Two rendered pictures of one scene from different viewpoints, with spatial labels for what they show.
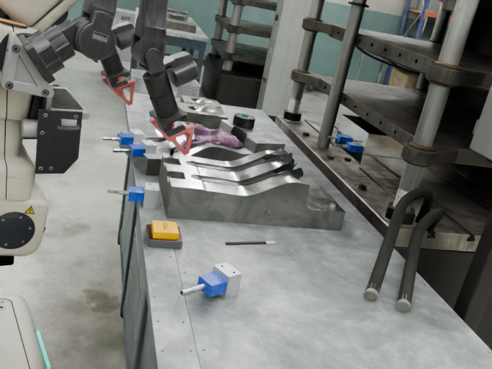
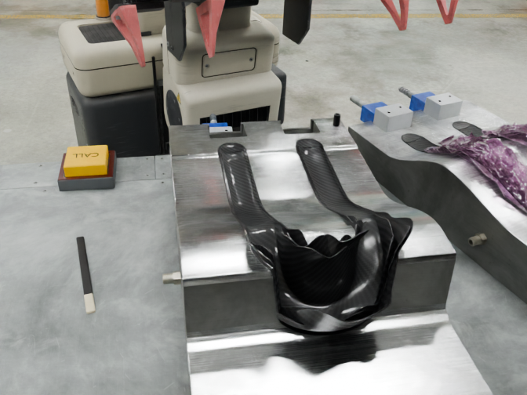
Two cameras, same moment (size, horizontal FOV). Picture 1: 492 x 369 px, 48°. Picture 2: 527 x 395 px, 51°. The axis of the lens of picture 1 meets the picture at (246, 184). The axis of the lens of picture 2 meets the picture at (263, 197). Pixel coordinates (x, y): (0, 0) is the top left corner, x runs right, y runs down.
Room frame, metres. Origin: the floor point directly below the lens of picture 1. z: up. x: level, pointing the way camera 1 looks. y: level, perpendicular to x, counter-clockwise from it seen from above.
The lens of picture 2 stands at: (1.52, -0.52, 1.27)
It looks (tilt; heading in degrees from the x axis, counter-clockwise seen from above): 35 degrees down; 96
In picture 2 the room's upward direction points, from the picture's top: 3 degrees clockwise
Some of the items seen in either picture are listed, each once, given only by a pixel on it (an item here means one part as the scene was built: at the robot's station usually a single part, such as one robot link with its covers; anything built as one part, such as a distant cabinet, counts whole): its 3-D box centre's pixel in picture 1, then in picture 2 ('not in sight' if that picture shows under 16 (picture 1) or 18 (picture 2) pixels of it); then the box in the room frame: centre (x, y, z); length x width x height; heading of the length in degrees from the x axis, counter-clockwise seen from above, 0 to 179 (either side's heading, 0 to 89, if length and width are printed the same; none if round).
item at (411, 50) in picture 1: (440, 74); not in sight; (2.32, -0.68, 1.20); 1.29 x 0.83 x 0.19; 17
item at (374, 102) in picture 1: (422, 130); not in sight; (2.32, -0.68, 0.96); 1.29 x 0.83 x 0.18; 17
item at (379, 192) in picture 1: (405, 172); not in sight; (2.34, -0.68, 0.76); 1.30 x 0.84 x 0.07; 17
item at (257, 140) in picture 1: (202, 145); (526, 184); (1.82, 0.17, 0.86); 0.50 x 0.26 x 0.11; 125
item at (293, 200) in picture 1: (251, 184); (292, 237); (1.50, -0.01, 0.87); 0.50 x 0.26 x 0.14; 107
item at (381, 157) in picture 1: (403, 150); not in sight; (2.26, -0.62, 0.87); 0.50 x 0.27 x 0.17; 107
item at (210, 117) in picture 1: (200, 117); not in sight; (2.27, 0.25, 0.84); 0.20 x 0.15 x 0.07; 107
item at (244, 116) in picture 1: (244, 120); not in sight; (1.99, 0.05, 0.93); 0.08 x 0.08 x 0.04
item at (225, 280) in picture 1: (208, 285); not in sight; (0.98, 0.03, 0.83); 0.13 x 0.05 x 0.05; 136
